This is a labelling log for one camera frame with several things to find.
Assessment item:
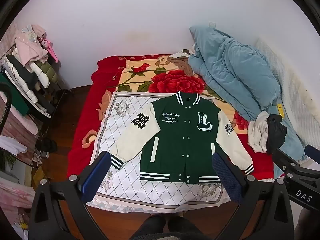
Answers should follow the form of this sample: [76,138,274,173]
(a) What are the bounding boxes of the brown garment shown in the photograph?
[167,55,194,77]

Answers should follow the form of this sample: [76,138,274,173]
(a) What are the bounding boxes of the dark green cloth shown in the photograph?
[0,74,30,115]

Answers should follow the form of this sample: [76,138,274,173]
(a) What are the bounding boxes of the pink garment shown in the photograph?
[14,24,59,67]

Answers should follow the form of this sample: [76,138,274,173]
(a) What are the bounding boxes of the person's right forearm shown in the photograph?
[295,206,316,240]

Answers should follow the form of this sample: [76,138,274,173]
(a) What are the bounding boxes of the white towel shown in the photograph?
[247,111,270,153]

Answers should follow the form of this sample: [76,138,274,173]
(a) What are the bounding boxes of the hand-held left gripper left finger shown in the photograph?
[29,151,112,240]

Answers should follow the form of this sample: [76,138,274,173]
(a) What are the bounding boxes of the white textured bedding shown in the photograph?
[254,36,320,165]

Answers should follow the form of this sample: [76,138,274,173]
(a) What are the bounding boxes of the light blue quilt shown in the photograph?
[187,26,310,162]

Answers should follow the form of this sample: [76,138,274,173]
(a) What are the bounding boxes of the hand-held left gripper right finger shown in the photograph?
[212,151,295,240]

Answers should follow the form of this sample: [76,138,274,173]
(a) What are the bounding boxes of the person's right leg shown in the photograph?
[167,217,193,240]

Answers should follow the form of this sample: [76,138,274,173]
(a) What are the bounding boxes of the red floral blanket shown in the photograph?
[67,53,283,183]

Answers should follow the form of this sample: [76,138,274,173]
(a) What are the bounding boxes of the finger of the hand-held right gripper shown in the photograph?
[304,144,320,164]
[272,148,320,179]

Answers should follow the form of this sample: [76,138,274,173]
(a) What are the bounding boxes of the olive puffer vest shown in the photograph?
[35,61,57,88]

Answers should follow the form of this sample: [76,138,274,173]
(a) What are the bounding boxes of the black garment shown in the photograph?
[265,114,288,155]

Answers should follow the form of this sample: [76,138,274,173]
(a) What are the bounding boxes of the white diamond-pattern cloth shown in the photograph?
[86,91,232,214]

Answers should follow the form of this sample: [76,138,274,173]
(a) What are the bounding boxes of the black hose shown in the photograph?
[0,82,13,135]

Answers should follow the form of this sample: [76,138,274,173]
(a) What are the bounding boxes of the green and cream varsity jacket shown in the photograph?
[110,92,255,185]

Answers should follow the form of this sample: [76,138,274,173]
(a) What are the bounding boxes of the white puffer jacket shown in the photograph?
[5,55,39,103]

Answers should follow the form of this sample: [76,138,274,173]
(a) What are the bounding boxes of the dark slippers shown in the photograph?
[35,139,58,153]

